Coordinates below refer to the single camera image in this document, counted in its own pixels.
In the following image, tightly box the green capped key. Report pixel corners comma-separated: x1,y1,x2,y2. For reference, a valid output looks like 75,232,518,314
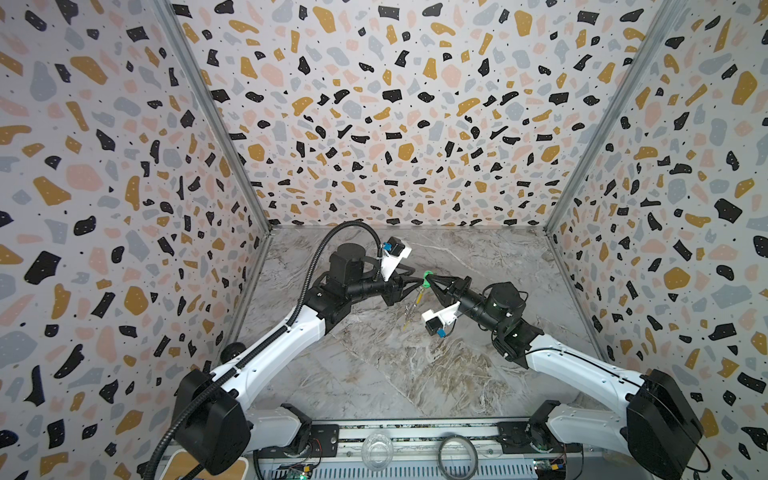
422,270,433,289

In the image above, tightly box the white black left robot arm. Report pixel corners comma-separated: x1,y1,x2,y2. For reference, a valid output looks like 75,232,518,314
174,237,422,474

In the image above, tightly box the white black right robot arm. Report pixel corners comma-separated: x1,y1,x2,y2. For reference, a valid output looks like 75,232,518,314
422,273,703,479

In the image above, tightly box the black round knob bottle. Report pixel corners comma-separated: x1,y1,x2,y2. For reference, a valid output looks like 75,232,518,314
220,341,247,364

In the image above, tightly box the clear glass bowl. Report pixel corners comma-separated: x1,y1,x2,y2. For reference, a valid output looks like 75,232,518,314
361,431,394,472

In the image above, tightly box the wooden tray white rim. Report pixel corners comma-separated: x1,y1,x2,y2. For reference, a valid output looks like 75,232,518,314
157,451,248,480

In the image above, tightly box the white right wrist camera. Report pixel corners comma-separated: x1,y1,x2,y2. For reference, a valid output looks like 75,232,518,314
421,302,460,338

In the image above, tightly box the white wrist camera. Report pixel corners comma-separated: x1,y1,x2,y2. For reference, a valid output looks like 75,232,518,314
380,236,412,281
421,302,460,338

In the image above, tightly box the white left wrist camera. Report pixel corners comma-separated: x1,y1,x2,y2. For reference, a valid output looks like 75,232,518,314
380,236,412,281

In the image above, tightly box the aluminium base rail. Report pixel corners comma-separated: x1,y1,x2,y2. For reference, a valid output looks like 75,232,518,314
257,416,667,466

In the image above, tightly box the grey ring coil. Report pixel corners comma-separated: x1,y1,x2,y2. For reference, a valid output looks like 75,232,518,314
437,435,479,480

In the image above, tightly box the aluminium corner post left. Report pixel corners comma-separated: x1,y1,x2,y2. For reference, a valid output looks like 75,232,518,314
150,0,271,235

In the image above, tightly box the aluminium corner post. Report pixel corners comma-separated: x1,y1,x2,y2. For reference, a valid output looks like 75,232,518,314
150,0,271,235
545,0,688,239

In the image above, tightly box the aluminium corner post right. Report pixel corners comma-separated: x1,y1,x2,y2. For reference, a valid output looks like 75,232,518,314
545,0,688,239

